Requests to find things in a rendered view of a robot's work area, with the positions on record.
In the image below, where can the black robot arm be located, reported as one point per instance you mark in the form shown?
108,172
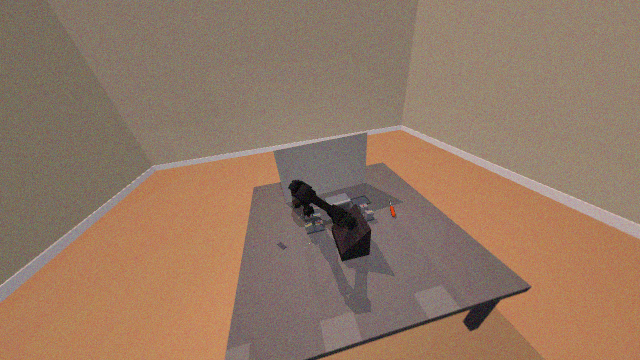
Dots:
302,192

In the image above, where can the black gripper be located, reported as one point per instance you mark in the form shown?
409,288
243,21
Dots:
308,210

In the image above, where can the dark grey flat panel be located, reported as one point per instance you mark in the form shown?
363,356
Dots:
326,165

